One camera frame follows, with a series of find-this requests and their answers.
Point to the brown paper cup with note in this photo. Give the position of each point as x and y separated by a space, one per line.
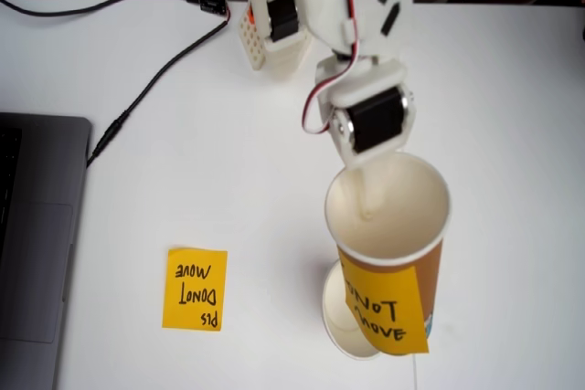
402 207

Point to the yellow note stuck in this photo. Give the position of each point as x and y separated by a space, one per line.
388 285

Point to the small black circuit board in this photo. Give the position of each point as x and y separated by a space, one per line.
212 2

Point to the yellow handwritten sticky note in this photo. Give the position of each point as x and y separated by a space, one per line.
194 298

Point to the dark gray laptop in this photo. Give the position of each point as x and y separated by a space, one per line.
41 225

